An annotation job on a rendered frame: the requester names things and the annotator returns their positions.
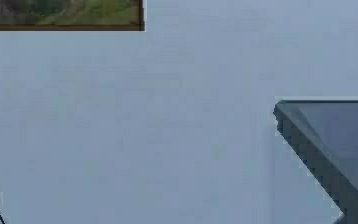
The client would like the brown framed landscape picture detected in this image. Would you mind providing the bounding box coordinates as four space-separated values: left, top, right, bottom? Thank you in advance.
0 0 146 32

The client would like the dark grey television set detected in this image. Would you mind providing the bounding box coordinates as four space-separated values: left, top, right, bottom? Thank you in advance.
272 99 358 224

